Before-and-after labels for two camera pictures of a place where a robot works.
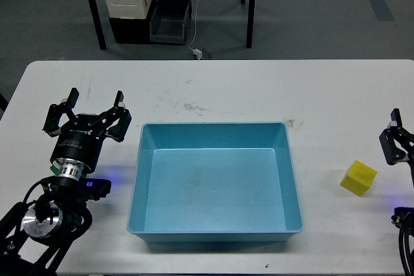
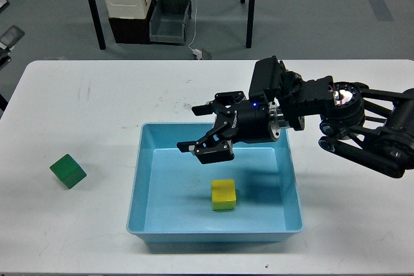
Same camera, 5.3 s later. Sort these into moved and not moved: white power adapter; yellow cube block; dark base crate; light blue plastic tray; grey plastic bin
Moved: yellow cube block
Not moved: dark base crate; light blue plastic tray; grey plastic bin; white power adapter
